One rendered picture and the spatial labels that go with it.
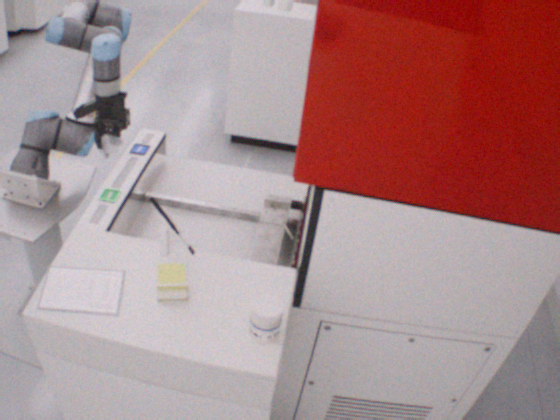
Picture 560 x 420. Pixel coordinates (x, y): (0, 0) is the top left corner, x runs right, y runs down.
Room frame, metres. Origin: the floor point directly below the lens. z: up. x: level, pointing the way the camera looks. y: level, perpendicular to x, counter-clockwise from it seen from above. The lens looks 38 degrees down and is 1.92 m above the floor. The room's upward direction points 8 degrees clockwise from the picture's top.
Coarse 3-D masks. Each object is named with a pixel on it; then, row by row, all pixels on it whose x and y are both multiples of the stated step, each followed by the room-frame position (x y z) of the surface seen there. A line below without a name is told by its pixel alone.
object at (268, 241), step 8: (264, 208) 1.32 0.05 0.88; (272, 208) 1.33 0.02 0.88; (264, 224) 1.25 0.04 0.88; (264, 232) 1.21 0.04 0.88; (272, 232) 1.22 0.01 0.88; (280, 232) 1.22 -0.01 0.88; (256, 240) 1.17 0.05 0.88; (264, 240) 1.18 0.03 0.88; (272, 240) 1.18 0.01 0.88; (280, 240) 1.19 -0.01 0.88; (256, 248) 1.14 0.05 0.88; (264, 248) 1.14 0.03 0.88; (272, 248) 1.15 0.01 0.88; (280, 248) 1.15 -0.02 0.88; (256, 256) 1.10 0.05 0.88; (264, 256) 1.11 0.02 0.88; (272, 256) 1.11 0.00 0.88; (272, 264) 1.08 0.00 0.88
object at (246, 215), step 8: (160, 200) 1.34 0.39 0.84; (168, 200) 1.34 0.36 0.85; (176, 200) 1.34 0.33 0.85; (184, 200) 1.34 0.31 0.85; (192, 200) 1.35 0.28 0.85; (184, 208) 1.34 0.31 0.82; (192, 208) 1.33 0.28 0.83; (200, 208) 1.33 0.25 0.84; (208, 208) 1.33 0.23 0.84; (216, 208) 1.33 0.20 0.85; (224, 208) 1.33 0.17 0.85; (232, 208) 1.34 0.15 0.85; (224, 216) 1.33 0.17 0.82; (232, 216) 1.33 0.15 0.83; (240, 216) 1.32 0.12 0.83; (248, 216) 1.32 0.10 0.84; (256, 216) 1.32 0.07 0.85; (288, 224) 1.32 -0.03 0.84; (296, 224) 1.31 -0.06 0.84
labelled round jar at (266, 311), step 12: (252, 300) 0.78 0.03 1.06; (264, 300) 0.78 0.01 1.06; (276, 300) 0.79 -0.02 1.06; (252, 312) 0.75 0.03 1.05; (264, 312) 0.75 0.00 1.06; (276, 312) 0.75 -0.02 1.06; (252, 324) 0.74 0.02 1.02; (264, 324) 0.73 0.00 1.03; (276, 324) 0.74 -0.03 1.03; (252, 336) 0.74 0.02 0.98; (264, 336) 0.73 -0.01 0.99; (276, 336) 0.75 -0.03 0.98
